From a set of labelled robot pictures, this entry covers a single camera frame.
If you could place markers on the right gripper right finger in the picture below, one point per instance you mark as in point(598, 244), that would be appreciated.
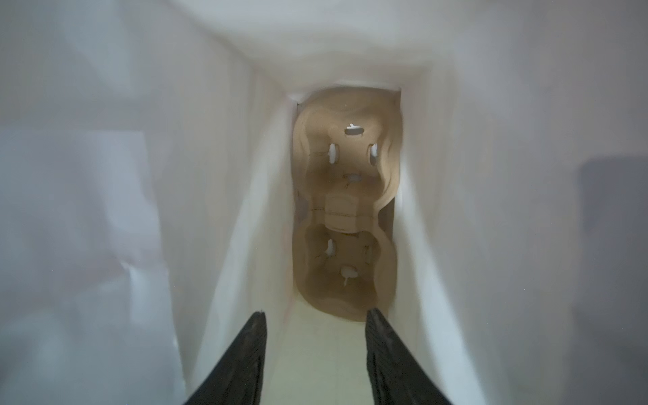
point(395, 375)

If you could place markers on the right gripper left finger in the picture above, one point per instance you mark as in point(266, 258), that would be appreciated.
point(237, 379)

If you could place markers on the brown pulp cup carrier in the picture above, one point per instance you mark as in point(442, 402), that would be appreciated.
point(346, 149)

